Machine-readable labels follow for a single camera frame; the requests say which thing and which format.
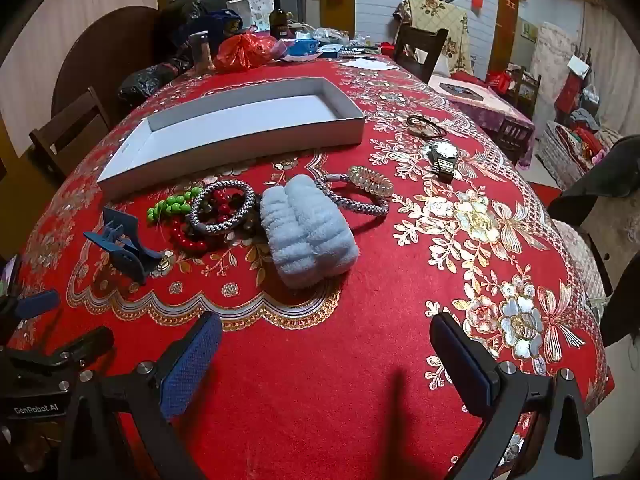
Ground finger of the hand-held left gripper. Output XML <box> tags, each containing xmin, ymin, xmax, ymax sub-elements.
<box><xmin>0</xmin><ymin>289</ymin><xmax>62</xmax><ymax>346</ymax></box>
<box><xmin>2</xmin><ymin>326</ymin><xmax>116</xmax><ymax>395</ymax></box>

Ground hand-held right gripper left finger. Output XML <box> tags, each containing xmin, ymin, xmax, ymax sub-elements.
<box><xmin>60</xmin><ymin>311</ymin><xmax>223</xmax><ymax>480</ymax></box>

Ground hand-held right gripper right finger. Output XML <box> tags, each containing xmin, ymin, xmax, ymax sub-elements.
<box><xmin>429</xmin><ymin>311</ymin><xmax>596</xmax><ymax>480</ymax></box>

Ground blue hair claw clip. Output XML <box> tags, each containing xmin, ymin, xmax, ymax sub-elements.
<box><xmin>82</xmin><ymin>206</ymin><xmax>166</xmax><ymax>286</ymax></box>

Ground red bead bracelet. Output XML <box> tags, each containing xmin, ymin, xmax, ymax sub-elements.
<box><xmin>167</xmin><ymin>187</ymin><xmax>246</xmax><ymax>256</ymax></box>

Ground dark brown bead bracelet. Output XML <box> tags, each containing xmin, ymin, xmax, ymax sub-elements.
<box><xmin>185</xmin><ymin>195</ymin><xmax>271</xmax><ymax>248</ymax></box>

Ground green bead bracelet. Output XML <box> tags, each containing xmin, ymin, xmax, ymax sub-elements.
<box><xmin>146</xmin><ymin>186</ymin><xmax>203</xmax><ymax>226</ymax></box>

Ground light blue fluffy scrunchie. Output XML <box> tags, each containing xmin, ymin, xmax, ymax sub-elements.
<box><xmin>260</xmin><ymin>174</ymin><xmax>362</xmax><ymax>290</ymax></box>

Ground clear spiral hair tie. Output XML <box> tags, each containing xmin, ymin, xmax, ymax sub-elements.
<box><xmin>347</xmin><ymin>165</ymin><xmax>393</xmax><ymax>192</ymax></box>

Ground white cardboard tray box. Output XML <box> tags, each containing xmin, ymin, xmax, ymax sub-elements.
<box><xmin>96</xmin><ymin>76</ymin><xmax>367</xmax><ymax>201</ymax></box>

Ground red floral tablecloth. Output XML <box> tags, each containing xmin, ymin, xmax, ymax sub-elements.
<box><xmin>10</xmin><ymin>55</ymin><xmax>616</xmax><ymax>480</ymax></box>

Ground brown wooden chair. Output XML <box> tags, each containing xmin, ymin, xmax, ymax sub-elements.
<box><xmin>28</xmin><ymin>86</ymin><xmax>112</xmax><ymax>176</ymax></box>

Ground metal band wristwatch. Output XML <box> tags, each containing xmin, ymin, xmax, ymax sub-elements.
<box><xmin>427</xmin><ymin>139</ymin><xmax>460</xmax><ymax>183</ymax></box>

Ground cluttered bed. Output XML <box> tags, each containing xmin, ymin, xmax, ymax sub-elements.
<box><xmin>537</xmin><ymin>105</ymin><xmax>626</xmax><ymax>191</ymax></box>

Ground small black plastic bag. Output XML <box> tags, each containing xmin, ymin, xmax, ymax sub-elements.
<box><xmin>117</xmin><ymin>62</ymin><xmax>193</xmax><ymax>107</ymax></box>

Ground purple cloth covered table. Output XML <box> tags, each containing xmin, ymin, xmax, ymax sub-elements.
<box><xmin>430</xmin><ymin>72</ymin><xmax>536</xmax><ymax>168</ymax></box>

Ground round brown table top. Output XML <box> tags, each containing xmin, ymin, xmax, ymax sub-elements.
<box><xmin>51</xmin><ymin>6</ymin><xmax>166</xmax><ymax>111</ymax></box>

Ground red gift bag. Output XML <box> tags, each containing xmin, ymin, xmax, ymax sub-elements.
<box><xmin>486</xmin><ymin>70</ymin><xmax>516</xmax><ymax>92</ymax></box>

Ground glass jar with lid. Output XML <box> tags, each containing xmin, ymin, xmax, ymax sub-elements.
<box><xmin>189</xmin><ymin>31</ymin><xmax>216</xmax><ymax>73</ymax></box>

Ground red plastic bag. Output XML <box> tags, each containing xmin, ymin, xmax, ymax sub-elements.
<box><xmin>215</xmin><ymin>32</ymin><xmax>278</xmax><ymax>73</ymax></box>

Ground white paper sheet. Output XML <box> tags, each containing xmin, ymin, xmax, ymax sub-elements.
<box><xmin>339</xmin><ymin>57</ymin><xmax>396</xmax><ymax>72</ymax></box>

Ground dark wooden chair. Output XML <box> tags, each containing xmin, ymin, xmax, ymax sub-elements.
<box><xmin>392</xmin><ymin>24</ymin><xmax>449</xmax><ymax>83</ymax></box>

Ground large black plastic bag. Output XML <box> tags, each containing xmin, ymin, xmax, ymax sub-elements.
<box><xmin>155</xmin><ymin>0</ymin><xmax>241</xmax><ymax>61</ymax></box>

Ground blue tissue pack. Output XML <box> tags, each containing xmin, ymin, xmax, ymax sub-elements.
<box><xmin>287</xmin><ymin>37</ymin><xmax>321</xmax><ymax>58</ymax></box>

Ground beige curtains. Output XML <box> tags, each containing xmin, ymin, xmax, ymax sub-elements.
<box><xmin>580</xmin><ymin>0</ymin><xmax>640</xmax><ymax>136</ymax></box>

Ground blue bag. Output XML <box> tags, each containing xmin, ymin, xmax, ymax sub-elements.
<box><xmin>187</xmin><ymin>10</ymin><xmax>244</xmax><ymax>43</ymax></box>

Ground gold floral cloth cover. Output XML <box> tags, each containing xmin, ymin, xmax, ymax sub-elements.
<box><xmin>392</xmin><ymin>0</ymin><xmax>473</xmax><ymax>76</ymax></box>

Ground dark wine bottle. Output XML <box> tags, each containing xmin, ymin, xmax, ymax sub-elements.
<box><xmin>269</xmin><ymin>0</ymin><xmax>290</xmax><ymax>41</ymax></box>

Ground white paper gift bag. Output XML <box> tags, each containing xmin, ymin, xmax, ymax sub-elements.
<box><xmin>226</xmin><ymin>0</ymin><xmax>276</xmax><ymax>31</ymax></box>

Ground black hair tie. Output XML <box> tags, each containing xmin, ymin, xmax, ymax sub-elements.
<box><xmin>406</xmin><ymin>114</ymin><xmax>449</xmax><ymax>137</ymax></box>

